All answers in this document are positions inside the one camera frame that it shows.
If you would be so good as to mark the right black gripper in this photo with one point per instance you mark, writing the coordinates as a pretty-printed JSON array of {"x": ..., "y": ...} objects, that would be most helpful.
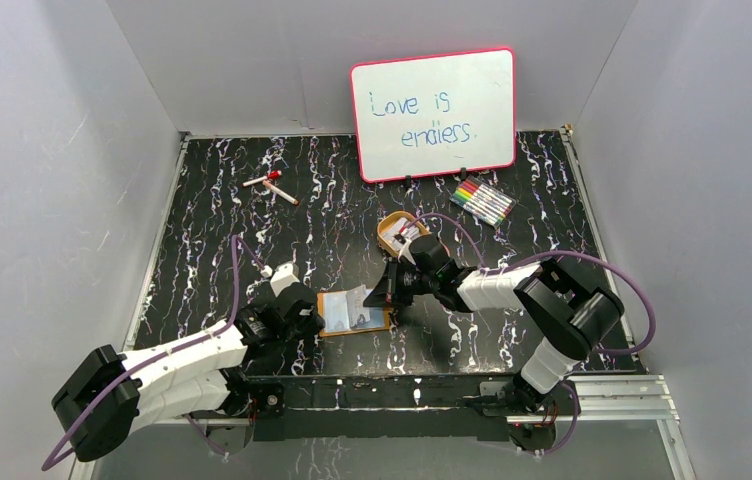
[{"x": 388, "y": 285}]

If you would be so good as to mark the coloured marker pack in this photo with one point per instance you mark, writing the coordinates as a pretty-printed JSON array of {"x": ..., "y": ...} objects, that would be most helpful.
[{"x": 482, "y": 201}]

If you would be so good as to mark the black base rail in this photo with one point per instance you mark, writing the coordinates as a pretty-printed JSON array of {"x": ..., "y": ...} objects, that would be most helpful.
[{"x": 397, "y": 406}]

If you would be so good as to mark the tan oval tray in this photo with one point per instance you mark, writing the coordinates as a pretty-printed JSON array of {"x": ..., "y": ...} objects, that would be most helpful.
[{"x": 385, "y": 225}]

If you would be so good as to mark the credit cards stack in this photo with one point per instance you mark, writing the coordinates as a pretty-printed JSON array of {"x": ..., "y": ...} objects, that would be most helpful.
[{"x": 402, "y": 229}]

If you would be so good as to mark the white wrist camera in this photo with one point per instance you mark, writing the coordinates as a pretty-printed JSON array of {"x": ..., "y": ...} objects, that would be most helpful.
[
  {"x": 281, "y": 277},
  {"x": 403, "y": 250}
]

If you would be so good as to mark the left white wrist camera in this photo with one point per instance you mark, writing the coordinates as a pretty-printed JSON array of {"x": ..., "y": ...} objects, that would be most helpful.
[{"x": 281, "y": 277}]

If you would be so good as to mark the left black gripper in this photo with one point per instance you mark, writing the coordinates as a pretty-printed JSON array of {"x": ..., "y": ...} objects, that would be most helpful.
[{"x": 300, "y": 315}]

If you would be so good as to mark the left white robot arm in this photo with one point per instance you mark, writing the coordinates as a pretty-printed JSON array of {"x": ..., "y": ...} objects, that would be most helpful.
[{"x": 111, "y": 395}]

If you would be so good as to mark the white board pink frame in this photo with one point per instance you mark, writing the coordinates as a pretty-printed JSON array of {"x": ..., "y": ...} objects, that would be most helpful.
[{"x": 435, "y": 115}]

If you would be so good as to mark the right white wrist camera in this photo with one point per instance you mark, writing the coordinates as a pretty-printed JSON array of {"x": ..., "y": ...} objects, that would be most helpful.
[{"x": 403, "y": 250}]

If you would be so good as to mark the white marker pen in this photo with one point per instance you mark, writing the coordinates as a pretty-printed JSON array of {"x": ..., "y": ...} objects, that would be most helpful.
[{"x": 279, "y": 192}]

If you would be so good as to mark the red capped marker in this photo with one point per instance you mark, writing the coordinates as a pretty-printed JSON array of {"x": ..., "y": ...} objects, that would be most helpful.
[{"x": 270, "y": 176}]

